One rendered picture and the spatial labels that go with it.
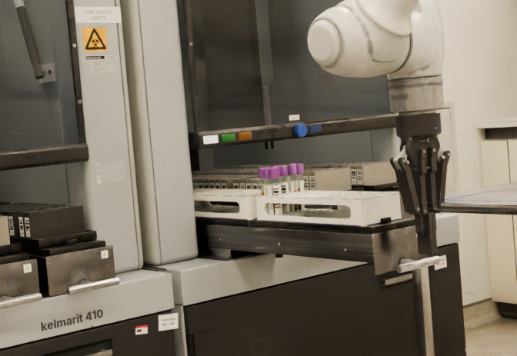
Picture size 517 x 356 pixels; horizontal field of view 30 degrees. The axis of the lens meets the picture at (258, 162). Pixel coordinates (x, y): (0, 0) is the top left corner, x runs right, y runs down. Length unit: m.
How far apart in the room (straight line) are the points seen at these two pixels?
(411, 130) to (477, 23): 2.93
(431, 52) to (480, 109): 2.90
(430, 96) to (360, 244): 0.28
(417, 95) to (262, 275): 0.60
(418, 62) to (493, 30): 3.03
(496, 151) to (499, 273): 0.55
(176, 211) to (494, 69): 2.81
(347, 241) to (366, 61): 0.37
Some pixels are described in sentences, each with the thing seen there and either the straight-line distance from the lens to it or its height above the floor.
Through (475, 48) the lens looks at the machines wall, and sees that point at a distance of 4.48.
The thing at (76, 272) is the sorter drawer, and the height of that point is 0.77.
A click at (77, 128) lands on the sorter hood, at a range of 1.85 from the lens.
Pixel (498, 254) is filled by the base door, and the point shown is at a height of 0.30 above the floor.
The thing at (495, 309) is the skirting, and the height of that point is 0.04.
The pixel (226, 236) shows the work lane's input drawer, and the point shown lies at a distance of 1.95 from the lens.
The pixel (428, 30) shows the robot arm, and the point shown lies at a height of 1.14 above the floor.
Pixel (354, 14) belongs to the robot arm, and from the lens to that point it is 1.45.
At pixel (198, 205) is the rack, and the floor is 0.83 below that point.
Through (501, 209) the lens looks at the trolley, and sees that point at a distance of 1.85.
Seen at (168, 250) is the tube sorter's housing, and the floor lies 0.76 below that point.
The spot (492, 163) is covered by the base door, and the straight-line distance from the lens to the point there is 4.43.
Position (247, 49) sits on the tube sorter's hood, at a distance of 2.09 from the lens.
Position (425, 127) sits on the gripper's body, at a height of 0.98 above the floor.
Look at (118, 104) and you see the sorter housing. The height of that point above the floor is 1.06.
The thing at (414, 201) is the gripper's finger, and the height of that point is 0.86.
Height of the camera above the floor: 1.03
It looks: 3 degrees down
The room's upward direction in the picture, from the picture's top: 5 degrees counter-clockwise
